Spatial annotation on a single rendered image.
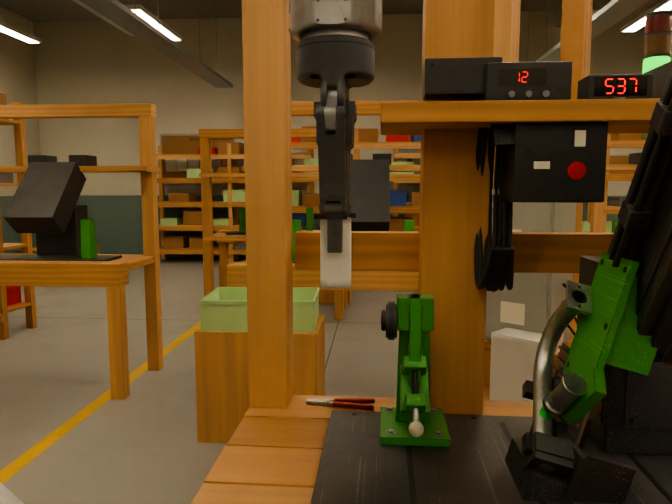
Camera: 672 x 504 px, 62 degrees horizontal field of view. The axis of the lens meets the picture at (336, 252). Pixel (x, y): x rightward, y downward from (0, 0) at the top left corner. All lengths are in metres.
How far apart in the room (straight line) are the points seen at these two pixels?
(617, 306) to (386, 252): 0.57
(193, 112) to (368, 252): 10.34
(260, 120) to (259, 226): 0.23
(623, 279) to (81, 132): 11.86
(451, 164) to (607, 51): 10.76
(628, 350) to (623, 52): 11.17
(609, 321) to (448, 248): 0.42
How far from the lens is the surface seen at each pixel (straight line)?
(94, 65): 12.42
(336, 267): 0.56
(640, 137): 8.63
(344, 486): 0.98
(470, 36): 1.26
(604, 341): 0.93
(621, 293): 0.92
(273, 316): 1.27
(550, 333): 1.05
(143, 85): 11.96
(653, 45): 1.38
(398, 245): 1.31
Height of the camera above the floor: 1.38
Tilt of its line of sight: 6 degrees down
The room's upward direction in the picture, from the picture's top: straight up
